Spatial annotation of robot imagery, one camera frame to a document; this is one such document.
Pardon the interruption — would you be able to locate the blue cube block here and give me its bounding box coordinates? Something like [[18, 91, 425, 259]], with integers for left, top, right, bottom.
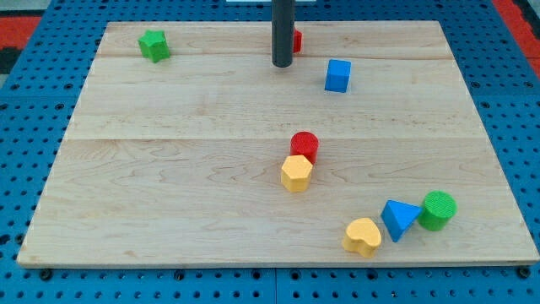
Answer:
[[325, 59, 352, 93]]

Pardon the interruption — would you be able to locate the red star block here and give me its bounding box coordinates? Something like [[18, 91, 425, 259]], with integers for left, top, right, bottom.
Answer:
[[293, 29, 303, 53]]

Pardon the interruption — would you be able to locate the green star block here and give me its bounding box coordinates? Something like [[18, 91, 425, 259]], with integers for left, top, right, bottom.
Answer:
[[138, 30, 170, 63]]

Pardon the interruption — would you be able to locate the yellow hexagon block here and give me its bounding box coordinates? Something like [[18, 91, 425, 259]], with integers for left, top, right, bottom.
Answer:
[[280, 155, 313, 193]]

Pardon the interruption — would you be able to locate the red cylinder block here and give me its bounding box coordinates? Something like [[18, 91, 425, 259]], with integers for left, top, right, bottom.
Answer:
[[289, 131, 319, 165]]

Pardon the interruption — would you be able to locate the light wooden board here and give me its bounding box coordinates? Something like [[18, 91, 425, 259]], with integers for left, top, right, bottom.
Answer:
[[17, 21, 539, 269]]

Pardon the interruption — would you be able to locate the yellow heart block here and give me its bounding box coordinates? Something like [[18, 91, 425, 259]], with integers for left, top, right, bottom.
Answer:
[[342, 218, 382, 258]]

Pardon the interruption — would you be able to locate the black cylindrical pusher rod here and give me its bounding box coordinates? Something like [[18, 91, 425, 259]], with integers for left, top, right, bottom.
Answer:
[[271, 0, 295, 68]]

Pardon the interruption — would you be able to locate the blue triangle block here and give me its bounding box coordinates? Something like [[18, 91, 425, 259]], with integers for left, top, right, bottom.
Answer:
[[381, 200, 422, 242]]

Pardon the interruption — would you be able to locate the green cylinder block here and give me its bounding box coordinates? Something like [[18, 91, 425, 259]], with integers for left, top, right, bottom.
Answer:
[[418, 191, 457, 231]]

